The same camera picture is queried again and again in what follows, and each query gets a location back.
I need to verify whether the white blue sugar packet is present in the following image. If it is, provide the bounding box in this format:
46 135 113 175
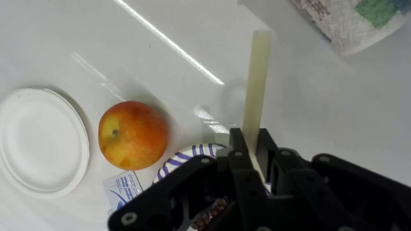
102 171 142 212

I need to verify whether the cream plastic spoon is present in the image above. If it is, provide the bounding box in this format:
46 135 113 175
242 31 272 179

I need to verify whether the blue patterned paper bowl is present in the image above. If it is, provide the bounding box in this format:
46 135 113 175
153 143 224 184

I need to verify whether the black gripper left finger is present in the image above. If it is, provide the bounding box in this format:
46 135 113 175
226 129 275 231

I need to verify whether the white paper plate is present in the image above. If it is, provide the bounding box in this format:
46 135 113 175
0 89 90 199

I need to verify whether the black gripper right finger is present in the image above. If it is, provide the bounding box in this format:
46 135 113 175
257 129 343 231

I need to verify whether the red yellow apple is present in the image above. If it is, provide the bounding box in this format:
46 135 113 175
97 102 168 171

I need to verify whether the patterned paper cup lying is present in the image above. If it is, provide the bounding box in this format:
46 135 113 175
289 0 411 57

